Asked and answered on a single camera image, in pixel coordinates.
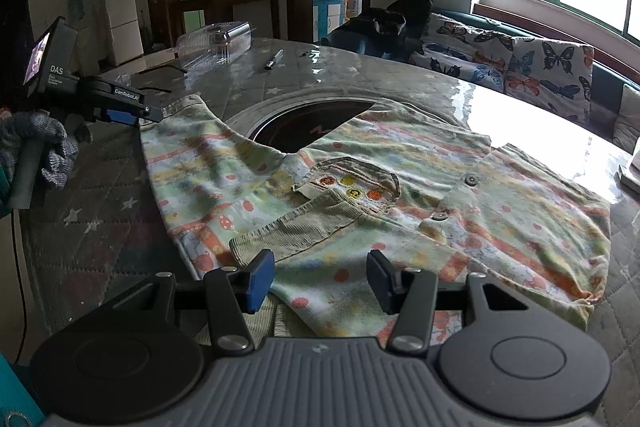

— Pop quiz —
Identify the flat grey book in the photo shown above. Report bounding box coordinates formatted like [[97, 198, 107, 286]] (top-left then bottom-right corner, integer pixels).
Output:
[[617, 163, 640, 194]]

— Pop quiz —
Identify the person's left hand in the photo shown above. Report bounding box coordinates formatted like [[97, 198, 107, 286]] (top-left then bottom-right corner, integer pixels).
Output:
[[0, 109, 81, 191]]

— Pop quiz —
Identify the blue cabinet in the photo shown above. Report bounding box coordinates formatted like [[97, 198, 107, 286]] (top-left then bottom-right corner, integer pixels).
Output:
[[312, 0, 349, 42]]

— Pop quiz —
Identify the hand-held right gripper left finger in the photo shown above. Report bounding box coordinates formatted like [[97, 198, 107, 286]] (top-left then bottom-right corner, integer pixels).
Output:
[[106, 251, 276, 356]]

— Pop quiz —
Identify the thin black cable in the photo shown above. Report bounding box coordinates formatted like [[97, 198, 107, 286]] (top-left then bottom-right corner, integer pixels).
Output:
[[7, 207, 26, 365]]

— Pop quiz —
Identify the black clothes pile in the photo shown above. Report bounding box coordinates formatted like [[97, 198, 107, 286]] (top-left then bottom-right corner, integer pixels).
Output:
[[320, 0, 433, 62]]

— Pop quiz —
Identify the grey pillow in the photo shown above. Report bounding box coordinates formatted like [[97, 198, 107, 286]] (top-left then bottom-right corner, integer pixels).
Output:
[[612, 84, 640, 152]]

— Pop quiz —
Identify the pale green printed child's shirt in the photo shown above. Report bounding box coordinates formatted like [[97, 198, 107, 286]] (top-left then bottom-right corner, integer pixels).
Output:
[[137, 94, 613, 343]]

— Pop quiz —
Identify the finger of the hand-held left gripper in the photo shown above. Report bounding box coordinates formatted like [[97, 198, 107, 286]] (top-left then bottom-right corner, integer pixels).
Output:
[[102, 103, 166, 126]]

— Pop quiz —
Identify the teal sofa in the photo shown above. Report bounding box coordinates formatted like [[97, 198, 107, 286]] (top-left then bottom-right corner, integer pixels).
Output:
[[430, 4, 640, 152]]

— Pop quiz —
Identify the round black induction cooker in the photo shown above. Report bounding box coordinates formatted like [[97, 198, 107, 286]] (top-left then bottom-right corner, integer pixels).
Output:
[[250, 99, 376, 155]]

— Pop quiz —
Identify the clear plastic container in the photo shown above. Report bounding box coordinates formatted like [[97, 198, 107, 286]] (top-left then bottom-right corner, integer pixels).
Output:
[[175, 21, 253, 74]]

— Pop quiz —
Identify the white fridge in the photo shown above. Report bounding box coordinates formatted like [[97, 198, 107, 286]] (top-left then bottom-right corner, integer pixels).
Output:
[[102, 0, 146, 66]]

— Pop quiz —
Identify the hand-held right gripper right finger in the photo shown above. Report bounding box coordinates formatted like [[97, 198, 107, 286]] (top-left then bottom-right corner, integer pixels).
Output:
[[366, 251, 532, 356]]

